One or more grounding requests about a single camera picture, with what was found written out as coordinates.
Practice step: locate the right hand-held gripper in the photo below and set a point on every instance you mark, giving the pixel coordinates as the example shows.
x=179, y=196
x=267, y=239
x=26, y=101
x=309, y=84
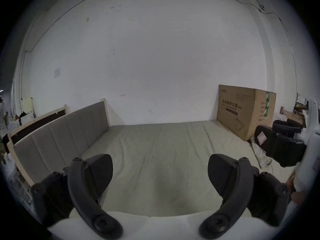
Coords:
x=311, y=149

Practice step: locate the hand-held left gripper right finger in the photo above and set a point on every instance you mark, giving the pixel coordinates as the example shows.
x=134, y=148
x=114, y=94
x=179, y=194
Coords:
x=240, y=186

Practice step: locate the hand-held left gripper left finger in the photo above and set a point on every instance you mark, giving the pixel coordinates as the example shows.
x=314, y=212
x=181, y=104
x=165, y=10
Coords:
x=82, y=189

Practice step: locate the person's right hand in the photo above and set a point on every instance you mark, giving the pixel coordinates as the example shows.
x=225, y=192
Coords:
x=298, y=198

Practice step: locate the crumpled printed paper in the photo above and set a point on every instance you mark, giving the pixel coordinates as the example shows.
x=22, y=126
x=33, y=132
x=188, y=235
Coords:
x=261, y=156

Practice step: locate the grey padded headboard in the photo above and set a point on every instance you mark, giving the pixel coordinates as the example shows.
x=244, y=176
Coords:
x=62, y=139

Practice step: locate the brown cardboard carton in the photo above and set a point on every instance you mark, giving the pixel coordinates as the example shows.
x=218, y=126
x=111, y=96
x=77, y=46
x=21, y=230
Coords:
x=237, y=109

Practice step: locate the bed with beige sheet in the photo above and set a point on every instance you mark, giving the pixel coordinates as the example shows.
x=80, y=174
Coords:
x=160, y=164

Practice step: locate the wooden bed frame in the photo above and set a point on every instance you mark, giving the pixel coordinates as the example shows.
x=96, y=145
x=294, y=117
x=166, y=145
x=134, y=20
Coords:
x=45, y=115

